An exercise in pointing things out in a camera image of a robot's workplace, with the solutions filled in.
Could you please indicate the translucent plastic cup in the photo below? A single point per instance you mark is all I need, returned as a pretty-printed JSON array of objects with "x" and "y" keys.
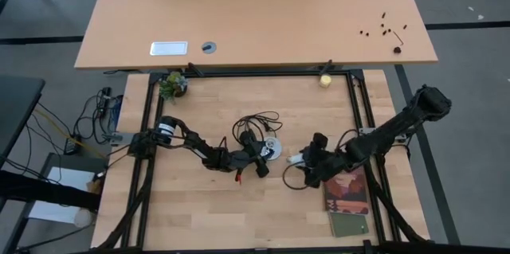
[{"x": 83, "y": 218}]

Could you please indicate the colourful landscape book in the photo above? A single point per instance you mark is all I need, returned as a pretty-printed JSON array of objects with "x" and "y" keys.
[{"x": 346, "y": 194}]

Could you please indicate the light wooden desk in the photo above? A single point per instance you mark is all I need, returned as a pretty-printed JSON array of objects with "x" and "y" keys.
[{"x": 255, "y": 15}]

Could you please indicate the small red tag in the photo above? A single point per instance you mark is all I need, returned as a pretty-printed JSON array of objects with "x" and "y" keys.
[{"x": 239, "y": 176}]

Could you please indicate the silver desk outlet plate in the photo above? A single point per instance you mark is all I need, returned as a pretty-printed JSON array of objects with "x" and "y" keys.
[{"x": 168, "y": 48}]

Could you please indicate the black power strip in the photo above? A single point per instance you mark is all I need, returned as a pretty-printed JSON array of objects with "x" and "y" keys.
[{"x": 105, "y": 100}]

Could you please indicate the potted succulent plant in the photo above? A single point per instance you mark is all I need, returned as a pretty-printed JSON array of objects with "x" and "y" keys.
[{"x": 174, "y": 86}]

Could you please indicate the black metal beam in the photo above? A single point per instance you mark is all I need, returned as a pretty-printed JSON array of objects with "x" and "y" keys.
[{"x": 40, "y": 190}]

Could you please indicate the green notebook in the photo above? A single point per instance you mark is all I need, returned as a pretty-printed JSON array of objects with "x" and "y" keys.
[{"x": 348, "y": 224}]

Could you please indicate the black power adapter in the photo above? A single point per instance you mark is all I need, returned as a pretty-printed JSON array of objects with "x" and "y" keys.
[{"x": 71, "y": 146}]

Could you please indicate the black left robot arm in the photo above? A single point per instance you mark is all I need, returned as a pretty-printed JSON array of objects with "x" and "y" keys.
[{"x": 191, "y": 142}]

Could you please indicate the white paper sheet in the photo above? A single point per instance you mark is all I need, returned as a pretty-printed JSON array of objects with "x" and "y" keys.
[{"x": 71, "y": 176}]

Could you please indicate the black frame clamp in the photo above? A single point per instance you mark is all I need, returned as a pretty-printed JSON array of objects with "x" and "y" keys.
[
  {"x": 196, "y": 70},
  {"x": 326, "y": 66}
]

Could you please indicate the dark grey table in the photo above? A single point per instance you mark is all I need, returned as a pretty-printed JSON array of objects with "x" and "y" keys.
[{"x": 18, "y": 106}]

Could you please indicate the black aluminium table frame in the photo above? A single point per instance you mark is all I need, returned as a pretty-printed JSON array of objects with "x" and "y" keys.
[{"x": 255, "y": 74}]

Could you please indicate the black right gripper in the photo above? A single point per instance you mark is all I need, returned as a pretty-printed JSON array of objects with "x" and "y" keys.
[{"x": 326, "y": 164}]

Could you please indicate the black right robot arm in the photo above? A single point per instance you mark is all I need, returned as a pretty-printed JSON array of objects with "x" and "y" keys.
[{"x": 382, "y": 136}]

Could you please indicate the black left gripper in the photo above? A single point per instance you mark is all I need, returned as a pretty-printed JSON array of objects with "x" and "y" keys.
[{"x": 246, "y": 159}]

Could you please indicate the black hex key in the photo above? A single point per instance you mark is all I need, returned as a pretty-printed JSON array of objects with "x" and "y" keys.
[{"x": 398, "y": 38}]

